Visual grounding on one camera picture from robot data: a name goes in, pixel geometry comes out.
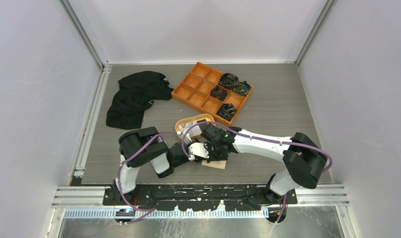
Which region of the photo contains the beige card holder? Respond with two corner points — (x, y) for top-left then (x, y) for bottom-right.
(201, 160), (227, 170)

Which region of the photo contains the orange oval tray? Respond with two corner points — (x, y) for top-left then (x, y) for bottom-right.
(175, 114), (215, 140)

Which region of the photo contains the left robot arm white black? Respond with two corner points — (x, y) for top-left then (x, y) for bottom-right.
(115, 126), (189, 205)

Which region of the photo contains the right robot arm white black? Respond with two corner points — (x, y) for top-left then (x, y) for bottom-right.
(200, 123), (328, 204)

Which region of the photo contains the right credit card in tray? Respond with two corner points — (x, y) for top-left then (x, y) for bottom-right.
(179, 121), (202, 137)

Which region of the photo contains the green yellow rolled tie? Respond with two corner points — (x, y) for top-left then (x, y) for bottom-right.
(217, 103), (237, 121)

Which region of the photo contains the dark red rolled tie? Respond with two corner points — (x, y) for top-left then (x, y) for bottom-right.
(210, 86), (228, 102)

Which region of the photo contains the orange compartment organizer box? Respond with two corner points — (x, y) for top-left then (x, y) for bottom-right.
(172, 62), (254, 126)

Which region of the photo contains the green patterned rolled tie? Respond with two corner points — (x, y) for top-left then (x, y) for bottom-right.
(233, 81), (251, 97)

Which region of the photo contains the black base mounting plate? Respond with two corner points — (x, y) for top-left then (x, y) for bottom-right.
(103, 183), (298, 213)

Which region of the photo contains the dark brown rolled tie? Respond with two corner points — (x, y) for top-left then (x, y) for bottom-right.
(218, 73), (240, 90)

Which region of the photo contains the black cloth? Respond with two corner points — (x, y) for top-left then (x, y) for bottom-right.
(106, 71), (173, 130)

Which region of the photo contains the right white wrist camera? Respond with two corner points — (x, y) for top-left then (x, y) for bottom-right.
(188, 142), (209, 161)

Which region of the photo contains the aluminium front frame rail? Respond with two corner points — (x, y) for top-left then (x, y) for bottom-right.
(52, 184), (350, 223)

